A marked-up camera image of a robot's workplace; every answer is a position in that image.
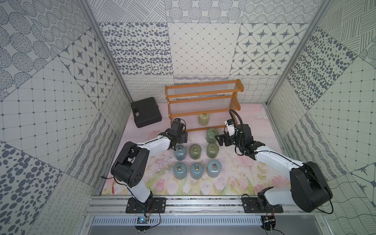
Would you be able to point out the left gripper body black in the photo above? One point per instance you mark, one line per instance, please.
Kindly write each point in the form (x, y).
(182, 138)

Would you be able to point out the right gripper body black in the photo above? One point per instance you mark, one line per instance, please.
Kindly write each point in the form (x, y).
(237, 142)

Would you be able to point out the blue canister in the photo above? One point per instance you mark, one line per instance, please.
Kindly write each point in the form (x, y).
(214, 168)
(196, 171)
(180, 170)
(180, 152)

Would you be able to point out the light green canister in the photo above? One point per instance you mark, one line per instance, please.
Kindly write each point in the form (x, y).
(203, 119)

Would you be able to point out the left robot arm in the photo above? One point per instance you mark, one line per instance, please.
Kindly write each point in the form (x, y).
(130, 165)

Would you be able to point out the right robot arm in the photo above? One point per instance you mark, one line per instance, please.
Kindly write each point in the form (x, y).
(308, 187)

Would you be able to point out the wooden three-tier shelf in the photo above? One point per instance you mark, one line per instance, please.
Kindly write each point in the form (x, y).
(200, 98)

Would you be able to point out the floral pink table mat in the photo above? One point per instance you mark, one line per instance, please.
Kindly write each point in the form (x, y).
(239, 175)

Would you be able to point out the black plastic case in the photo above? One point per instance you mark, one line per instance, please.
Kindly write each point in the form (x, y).
(146, 112)

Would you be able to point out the right controller board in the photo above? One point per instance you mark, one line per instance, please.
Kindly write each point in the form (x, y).
(268, 222)

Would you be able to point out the controller board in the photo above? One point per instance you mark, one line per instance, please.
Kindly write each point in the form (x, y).
(268, 222)
(142, 224)

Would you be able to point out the left controller board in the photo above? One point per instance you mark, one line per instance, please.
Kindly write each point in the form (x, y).
(142, 224)

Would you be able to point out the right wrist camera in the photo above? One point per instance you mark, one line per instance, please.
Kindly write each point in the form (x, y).
(230, 125)

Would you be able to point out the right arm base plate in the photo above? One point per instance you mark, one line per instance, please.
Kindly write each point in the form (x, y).
(259, 204)

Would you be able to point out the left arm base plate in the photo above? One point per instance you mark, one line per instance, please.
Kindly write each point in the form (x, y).
(152, 204)

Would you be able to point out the aluminium mounting rail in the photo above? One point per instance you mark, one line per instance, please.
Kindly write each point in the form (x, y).
(188, 205)

